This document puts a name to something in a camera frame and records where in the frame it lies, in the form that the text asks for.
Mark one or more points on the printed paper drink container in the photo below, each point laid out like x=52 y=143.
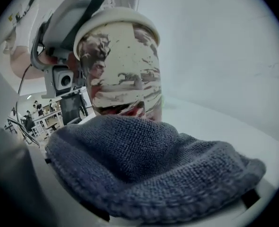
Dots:
x=127 y=63

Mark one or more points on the black office chair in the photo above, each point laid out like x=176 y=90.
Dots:
x=71 y=109

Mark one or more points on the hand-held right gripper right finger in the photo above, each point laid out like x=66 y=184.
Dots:
x=253 y=197

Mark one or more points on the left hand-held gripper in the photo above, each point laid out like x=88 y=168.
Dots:
x=66 y=20

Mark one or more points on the white work table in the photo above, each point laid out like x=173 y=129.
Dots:
x=48 y=118

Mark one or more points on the person's left forearm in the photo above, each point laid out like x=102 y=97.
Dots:
x=23 y=65

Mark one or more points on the person's white shirt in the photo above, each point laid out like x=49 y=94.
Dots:
x=23 y=20

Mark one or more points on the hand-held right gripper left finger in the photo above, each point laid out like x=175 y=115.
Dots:
x=59 y=197

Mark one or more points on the blue-grey knitted cloth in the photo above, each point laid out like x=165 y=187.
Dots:
x=144 y=159

